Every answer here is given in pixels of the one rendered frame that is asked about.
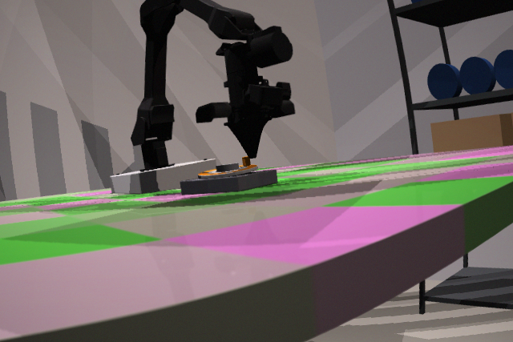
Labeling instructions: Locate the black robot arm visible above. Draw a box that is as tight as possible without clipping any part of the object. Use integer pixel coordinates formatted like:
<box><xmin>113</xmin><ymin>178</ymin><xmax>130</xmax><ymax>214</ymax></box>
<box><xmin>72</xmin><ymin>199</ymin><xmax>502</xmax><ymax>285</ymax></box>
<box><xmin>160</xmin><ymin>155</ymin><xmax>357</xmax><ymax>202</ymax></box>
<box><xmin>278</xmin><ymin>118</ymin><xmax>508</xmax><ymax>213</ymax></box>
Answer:
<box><xmin>131</xmin><ymin>0</ymin><xmax>293</xmax><ymax>171</ymax></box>

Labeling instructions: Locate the orange round plate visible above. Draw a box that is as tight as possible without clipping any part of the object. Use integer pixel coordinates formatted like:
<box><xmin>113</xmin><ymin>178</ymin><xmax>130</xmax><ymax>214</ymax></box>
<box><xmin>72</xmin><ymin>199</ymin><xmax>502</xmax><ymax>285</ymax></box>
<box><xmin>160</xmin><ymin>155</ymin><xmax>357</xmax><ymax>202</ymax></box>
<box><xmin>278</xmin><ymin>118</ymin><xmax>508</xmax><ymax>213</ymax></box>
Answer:
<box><xmin>198</xmin><ymin>156</ymin><xmax>258</xmax><ymax>179</ymax></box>

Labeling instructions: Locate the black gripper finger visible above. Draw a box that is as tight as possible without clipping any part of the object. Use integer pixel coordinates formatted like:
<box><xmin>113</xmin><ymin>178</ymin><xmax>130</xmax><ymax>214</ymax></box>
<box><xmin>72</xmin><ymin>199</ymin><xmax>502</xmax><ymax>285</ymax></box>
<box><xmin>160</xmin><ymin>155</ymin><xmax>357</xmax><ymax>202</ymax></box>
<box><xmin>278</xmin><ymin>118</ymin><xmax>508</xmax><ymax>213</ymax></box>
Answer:
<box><xmin>252</xmin><ymin>117</ymin><xmax>273</xmax><ymax>158</ymax></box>
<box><xmin>224</xmin><ymin>118</ymin><xmax>255</xmax><ymax>159</ymax></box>

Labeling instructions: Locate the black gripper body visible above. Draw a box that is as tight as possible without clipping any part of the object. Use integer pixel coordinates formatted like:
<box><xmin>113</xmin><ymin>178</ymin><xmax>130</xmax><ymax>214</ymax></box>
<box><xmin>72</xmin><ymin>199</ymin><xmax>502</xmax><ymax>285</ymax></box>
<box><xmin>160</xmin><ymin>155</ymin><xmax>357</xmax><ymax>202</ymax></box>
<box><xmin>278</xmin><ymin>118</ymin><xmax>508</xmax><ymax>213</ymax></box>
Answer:
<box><xmin>196</xmin><ymin>70</ymin><xmax>296</xmax><ymax>123</ymax></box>

